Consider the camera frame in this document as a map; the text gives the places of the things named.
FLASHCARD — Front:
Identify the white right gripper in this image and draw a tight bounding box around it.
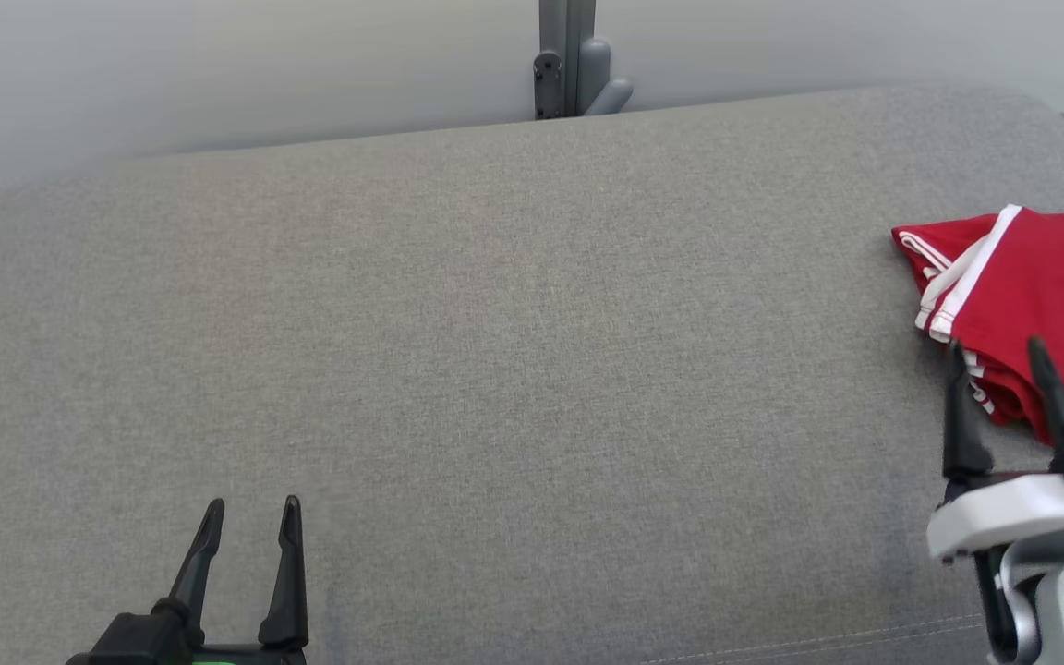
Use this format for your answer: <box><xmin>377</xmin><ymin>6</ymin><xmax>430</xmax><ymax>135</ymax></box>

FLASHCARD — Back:
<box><xmin>926</xmin><ymin>337</ymin><xmax>1064</xmax><ymax>564</ymax></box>

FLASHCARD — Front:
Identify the grey fabric sofa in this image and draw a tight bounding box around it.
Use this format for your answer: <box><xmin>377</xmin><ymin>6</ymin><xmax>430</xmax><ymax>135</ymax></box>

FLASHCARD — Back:
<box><xmin>0</xmin><ymin>85</ymin><xmax>1064</xmax><ymax>665</ymax></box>

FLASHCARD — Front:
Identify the red shorts white trim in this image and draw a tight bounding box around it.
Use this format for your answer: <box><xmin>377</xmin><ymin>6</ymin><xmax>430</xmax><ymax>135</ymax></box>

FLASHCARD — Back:
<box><xmin>915</xmin><ymin>203</ymin><xmax>1064</xmax><ymax>426</ymax></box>

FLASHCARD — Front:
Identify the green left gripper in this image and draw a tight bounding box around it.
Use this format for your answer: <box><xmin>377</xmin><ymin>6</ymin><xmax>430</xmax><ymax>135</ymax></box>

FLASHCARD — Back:
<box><xmin>167</xmin><ymin>495</ymin><xmax>309</xmax><ymax>665</ymax></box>

